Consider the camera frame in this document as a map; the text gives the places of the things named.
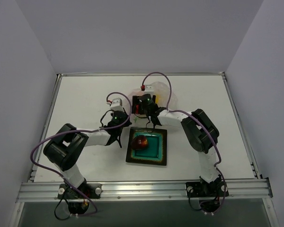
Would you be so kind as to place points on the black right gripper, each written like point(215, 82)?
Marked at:
point(137, 109)

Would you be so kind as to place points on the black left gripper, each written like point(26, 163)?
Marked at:
point(118, 134)

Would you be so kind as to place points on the translucent white plastic bag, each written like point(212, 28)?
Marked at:
point(161, 89)

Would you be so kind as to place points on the dark brown fake fruit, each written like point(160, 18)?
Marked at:
point(139, 142)

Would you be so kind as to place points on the yellow fake fruit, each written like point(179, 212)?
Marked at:
point(158, 99)

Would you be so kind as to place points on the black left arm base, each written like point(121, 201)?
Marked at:
point(79, 200)

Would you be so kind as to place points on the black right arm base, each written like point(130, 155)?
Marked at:
point(212, 195)

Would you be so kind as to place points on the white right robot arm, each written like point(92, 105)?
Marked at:
point(199, 130)

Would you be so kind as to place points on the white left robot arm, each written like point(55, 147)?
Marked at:
point(65, 150)

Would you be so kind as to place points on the teal square ceramic plate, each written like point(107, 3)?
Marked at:
point(155, 154)

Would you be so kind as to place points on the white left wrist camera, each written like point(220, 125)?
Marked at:
point(116, 104)

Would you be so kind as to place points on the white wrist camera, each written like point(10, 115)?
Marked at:
point(116, 104)
point(147, 89)

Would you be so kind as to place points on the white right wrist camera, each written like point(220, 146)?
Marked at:
point(147, 89)

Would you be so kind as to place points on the aluminium front rail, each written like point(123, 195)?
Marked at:
point(145, 190)

